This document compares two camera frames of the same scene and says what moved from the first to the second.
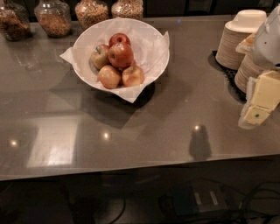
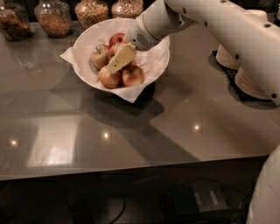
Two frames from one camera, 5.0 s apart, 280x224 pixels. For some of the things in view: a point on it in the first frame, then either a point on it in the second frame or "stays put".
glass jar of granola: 54,17 stays put
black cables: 253,193 → 122,215
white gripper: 268,46 → 137,34
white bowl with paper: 150,45 stays put
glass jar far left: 15,22 stays put
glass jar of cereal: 89,12 stays put
